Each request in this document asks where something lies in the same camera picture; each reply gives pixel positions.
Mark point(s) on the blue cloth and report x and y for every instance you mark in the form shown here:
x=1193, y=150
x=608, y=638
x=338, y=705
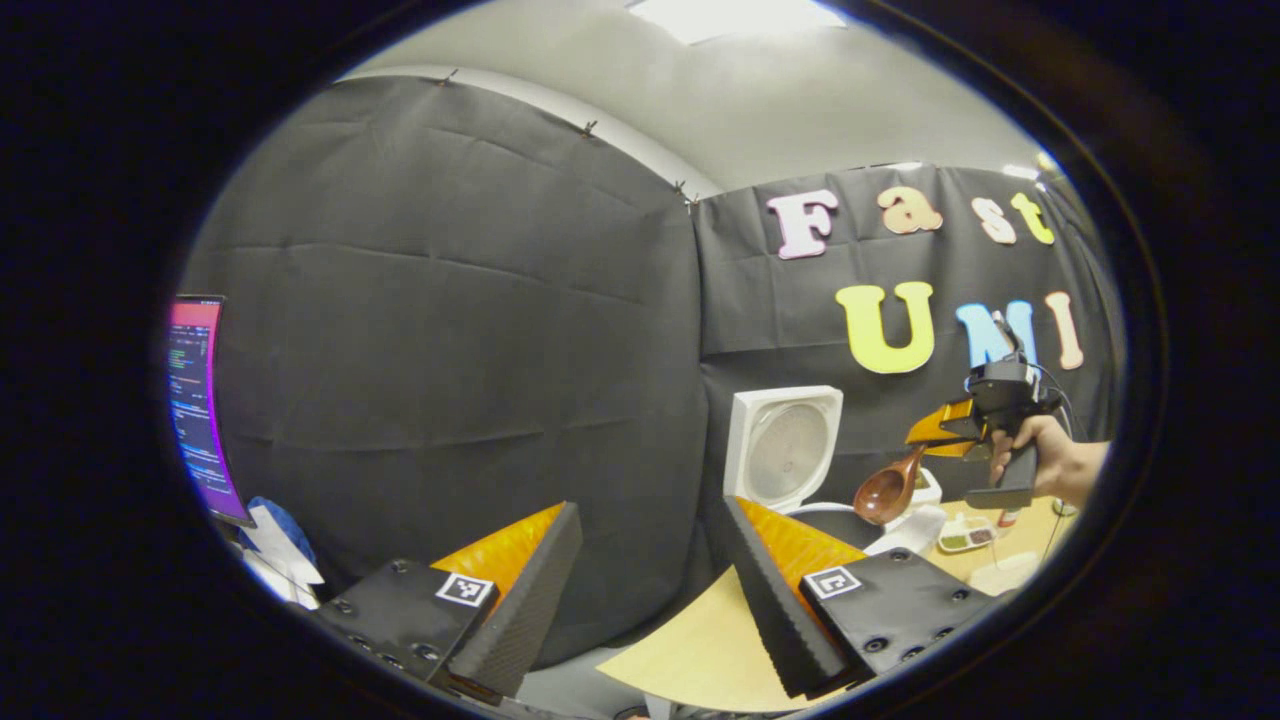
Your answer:
x=290, y=525

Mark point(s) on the white crumpled paper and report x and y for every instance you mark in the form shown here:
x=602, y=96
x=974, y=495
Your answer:
x=285, y=575

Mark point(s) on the white toaster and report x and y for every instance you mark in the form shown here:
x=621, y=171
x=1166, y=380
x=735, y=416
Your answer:
x=931, y=490

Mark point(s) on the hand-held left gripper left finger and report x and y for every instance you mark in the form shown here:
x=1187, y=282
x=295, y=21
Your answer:
x=525, y=610

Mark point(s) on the white rice cooker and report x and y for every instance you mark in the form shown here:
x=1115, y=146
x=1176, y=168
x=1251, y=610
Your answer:
x=785, y=450

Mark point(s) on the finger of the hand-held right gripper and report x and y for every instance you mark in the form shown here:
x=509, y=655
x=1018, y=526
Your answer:
x=945, y=418
x=968, y=450

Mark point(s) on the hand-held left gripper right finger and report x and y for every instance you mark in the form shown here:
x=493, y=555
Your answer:
x=775, y=605

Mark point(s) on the computer monitor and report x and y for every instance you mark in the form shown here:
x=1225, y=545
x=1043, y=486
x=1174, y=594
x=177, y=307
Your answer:
x=200, y=410

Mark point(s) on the large ceiling light panel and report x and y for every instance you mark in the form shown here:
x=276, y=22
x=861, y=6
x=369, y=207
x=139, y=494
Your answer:
x=730, y=18

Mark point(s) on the small ceiling light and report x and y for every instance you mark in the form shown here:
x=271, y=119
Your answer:
x=1022, y=171

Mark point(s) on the brown wooden spoon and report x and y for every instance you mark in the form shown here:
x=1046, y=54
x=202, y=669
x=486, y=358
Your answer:
x=885, y=495

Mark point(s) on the white divided grain dish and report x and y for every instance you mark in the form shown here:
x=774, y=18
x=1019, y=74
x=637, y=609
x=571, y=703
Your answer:
x=965, y=535

